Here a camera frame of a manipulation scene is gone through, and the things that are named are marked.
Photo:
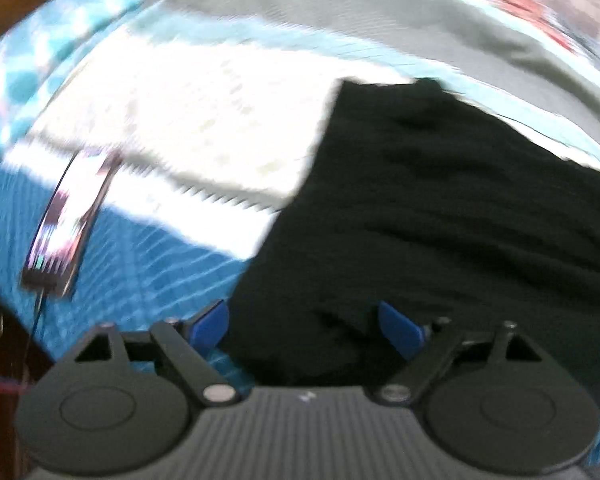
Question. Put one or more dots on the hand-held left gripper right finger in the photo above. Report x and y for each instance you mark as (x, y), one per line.
(398, 331)

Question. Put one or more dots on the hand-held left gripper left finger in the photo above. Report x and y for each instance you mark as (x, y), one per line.
(211, 326)

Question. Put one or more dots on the black pants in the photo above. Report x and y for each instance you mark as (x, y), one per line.
(430, 220)

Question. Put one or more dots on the smartphone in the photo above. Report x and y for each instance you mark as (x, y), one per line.
(65, 225)

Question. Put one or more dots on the teal and beige quilted bedspread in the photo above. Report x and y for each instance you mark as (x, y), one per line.
(145, 125)

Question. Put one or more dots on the grey blanket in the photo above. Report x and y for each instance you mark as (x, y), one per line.
(360, 25)

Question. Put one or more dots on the multicoloured patterned blanket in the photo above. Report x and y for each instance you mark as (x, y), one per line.
(540, 0)

